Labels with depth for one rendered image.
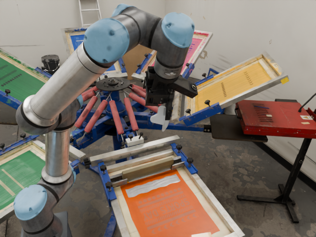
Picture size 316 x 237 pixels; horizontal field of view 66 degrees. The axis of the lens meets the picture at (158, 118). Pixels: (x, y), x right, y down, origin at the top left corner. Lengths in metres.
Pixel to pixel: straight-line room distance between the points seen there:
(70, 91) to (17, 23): 4.76
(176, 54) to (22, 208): 0.77
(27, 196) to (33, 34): 4.49
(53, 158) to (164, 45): 0.62
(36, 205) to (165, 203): 0.78
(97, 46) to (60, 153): 0.57
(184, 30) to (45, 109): 0.38
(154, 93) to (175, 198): 0.98
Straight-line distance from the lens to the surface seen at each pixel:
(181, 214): 1.49
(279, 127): 2.11
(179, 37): 0.56
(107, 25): 0.47
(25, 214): 1.04
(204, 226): 1.47
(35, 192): 1.06
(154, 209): 1.51
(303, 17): 3.07
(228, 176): 3.16
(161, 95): 0.69
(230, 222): 1.47
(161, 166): 1.64
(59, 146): 0.94
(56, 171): 1.04
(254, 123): 2.07
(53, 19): 5.29
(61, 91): 0.59
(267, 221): 2.85
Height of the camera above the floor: 2.14
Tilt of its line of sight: 31 degrees down
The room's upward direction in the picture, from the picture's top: straight up
